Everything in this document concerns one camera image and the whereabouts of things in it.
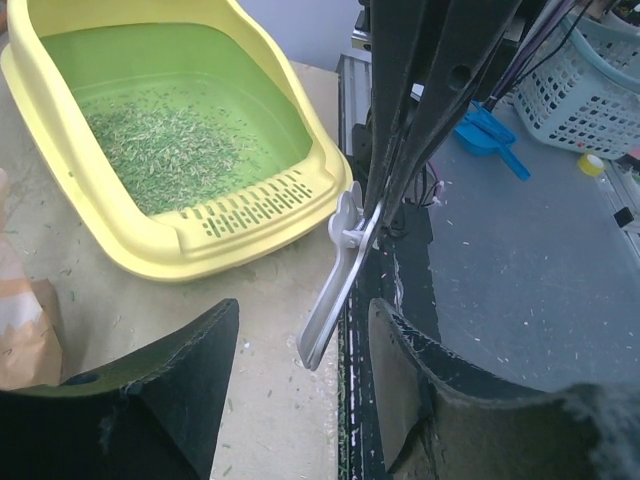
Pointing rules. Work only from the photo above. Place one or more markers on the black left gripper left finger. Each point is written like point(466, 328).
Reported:
point(152, 414)

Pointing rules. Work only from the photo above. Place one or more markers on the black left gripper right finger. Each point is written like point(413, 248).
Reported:
point(485, 427)

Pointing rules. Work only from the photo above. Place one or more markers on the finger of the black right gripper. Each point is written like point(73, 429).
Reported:
point(470, 33)
point(404, 36)

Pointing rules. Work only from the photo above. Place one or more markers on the pink cat litter bag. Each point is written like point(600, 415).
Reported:
point(31, 353)

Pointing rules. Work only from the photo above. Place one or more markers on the white bag sealing clip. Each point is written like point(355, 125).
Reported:
point(352, 234)

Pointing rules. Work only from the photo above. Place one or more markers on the yellow green litter box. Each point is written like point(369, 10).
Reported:
point(66, 59)

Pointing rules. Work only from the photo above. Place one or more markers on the green litter pellets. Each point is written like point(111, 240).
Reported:
point(170, 159)

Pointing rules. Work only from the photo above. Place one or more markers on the blue dustpan with brush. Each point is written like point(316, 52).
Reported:
point(481, 134)

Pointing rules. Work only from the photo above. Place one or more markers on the pale blue plastic basket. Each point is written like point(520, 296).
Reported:
point(584, 95)

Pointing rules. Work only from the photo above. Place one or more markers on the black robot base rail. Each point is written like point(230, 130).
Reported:
point(383, 397)

